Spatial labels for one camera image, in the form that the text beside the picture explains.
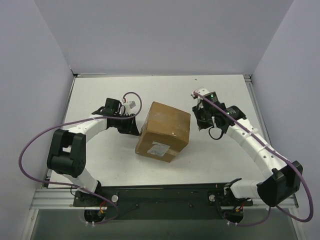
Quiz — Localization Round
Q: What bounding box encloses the brown cardboard express box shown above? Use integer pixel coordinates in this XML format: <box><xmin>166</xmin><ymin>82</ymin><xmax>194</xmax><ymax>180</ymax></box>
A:
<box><xmin>135</xmin><ymin>101</ymin><xmax>191</xmax><ymax>163</ymax></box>

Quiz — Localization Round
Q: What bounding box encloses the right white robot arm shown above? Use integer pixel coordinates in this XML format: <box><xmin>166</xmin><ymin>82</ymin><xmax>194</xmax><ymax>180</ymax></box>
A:
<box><xmin>191</xmin><ymin>88</ymin><xmax>303</xmax><ymax>207</ymax></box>

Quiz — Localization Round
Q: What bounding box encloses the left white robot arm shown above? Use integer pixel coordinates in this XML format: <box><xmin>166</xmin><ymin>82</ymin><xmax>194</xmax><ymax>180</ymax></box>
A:
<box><xmin>47</xmin><ymin>98</ymin><xmax>140</xmax><ymax>206</ymax></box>

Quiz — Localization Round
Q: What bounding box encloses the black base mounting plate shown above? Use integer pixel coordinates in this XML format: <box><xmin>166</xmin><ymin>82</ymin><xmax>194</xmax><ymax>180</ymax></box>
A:
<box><xmin>72</xmin><ymin>183</ymin><xmax>253</xmax><ymax>223</ymax></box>

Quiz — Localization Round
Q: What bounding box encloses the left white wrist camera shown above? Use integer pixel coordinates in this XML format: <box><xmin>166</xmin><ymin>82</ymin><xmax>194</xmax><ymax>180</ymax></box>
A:
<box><xmin>120</xmin><ymin>98</ymin><xmax>136</xmax><ymax>116</ymax></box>

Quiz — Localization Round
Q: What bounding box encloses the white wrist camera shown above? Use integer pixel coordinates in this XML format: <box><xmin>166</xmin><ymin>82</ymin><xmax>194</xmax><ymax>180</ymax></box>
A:
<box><xmin>120</xmin><ymin>98</ymin><xmax>136</xmax><ymax>116</ymax></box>
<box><xmin>191</xmin><ymin>87</ymin><xmax>210</xmax><ymax>104</ymax></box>

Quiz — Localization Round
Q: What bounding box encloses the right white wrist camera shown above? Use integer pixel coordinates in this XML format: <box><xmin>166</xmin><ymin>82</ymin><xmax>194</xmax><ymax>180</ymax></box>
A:
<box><xmin>191</xmin><ymin>87</ymin><xmax>210</xmax><ymax>104</ymax></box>

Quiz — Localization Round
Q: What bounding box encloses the aluminium frame rail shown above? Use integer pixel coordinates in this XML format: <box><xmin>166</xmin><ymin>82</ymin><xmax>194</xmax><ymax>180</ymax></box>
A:
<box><xmin>29</xmin><ymin>186</ymin><xmax>300</xmax><ymax>211</ymax></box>

